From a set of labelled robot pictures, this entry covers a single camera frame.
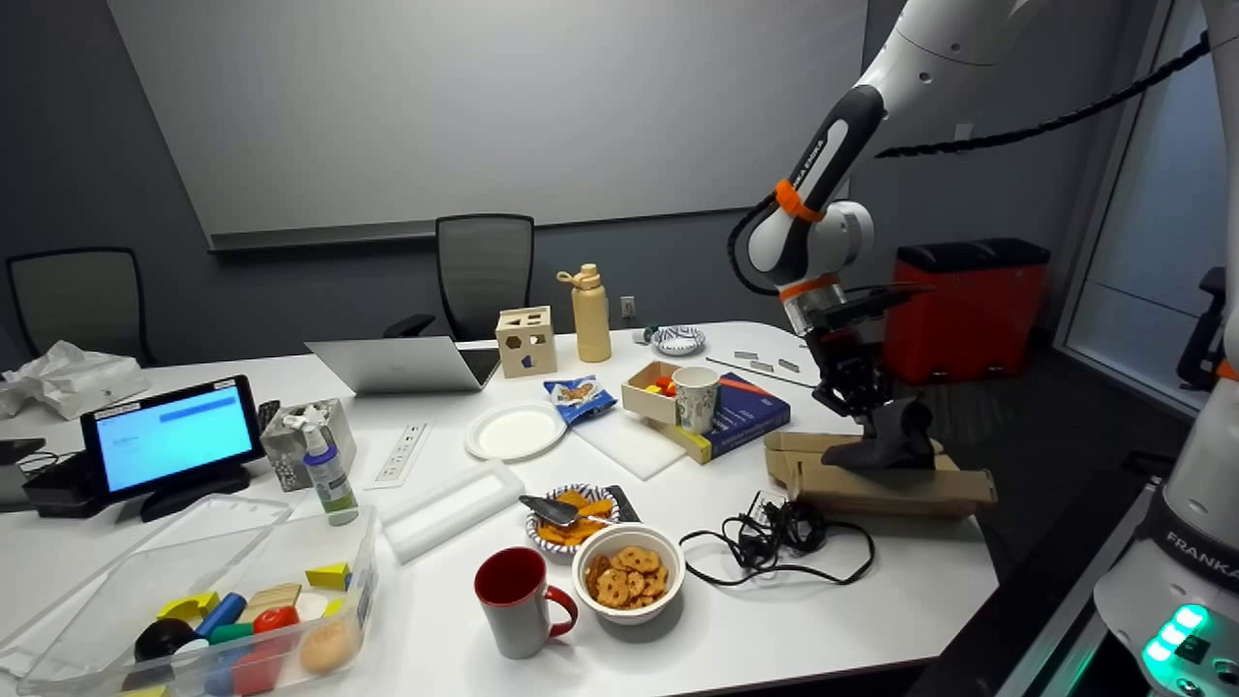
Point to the white bowl of pretzels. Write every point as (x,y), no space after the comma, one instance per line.
(627,573)

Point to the crumpled white plastic bag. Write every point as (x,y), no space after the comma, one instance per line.
(69,382)

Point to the wooden shape sorter cube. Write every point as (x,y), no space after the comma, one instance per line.
(522,343)

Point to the white whiteboard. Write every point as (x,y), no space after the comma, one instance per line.
(331,123)

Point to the blue snack packet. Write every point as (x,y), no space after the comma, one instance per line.
(578,395)

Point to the small box with fruit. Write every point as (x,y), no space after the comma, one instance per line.
(650,394)

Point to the black office chair centre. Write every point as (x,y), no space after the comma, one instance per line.
(485,263)

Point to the blue book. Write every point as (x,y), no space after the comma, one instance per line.
(739,414)

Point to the bowl of orange snacks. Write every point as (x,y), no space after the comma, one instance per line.
(566,515)

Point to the white cutting board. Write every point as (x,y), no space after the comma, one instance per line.
(631,443)

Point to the grey tissue box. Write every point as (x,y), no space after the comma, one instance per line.
(287,440)

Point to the brown cardboard box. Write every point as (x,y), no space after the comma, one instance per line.
(940,488)

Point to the black office chair left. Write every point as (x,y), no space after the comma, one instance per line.
(82,294)

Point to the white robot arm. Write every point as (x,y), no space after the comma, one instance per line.
(801,239)

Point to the white foam block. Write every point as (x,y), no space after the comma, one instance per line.
(447,513)

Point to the spray bottle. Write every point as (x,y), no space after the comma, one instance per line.
(324,463)

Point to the red and white mug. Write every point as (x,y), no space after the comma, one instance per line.
(520,605)

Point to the black tablet with stand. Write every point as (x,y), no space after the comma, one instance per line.
(167,449)

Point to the black office chair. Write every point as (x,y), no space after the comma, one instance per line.
(82,294)
(485,263)

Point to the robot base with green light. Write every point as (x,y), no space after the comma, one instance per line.
(1135,614)

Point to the tan water bottle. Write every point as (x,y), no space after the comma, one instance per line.
(591,311)

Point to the white paper cup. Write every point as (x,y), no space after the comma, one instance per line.
(693,395)

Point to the dark grey towel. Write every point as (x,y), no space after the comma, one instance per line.
(895,436)

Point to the silver laptop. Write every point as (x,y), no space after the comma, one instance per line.
(407,364)

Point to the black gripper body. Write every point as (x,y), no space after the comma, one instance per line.
(854,382)

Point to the white paper plate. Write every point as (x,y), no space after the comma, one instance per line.
(517,432)

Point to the clear plastic toy bin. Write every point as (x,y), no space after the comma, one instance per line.
(235,596)

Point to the red and black bin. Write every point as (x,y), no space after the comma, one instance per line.
(968,307)

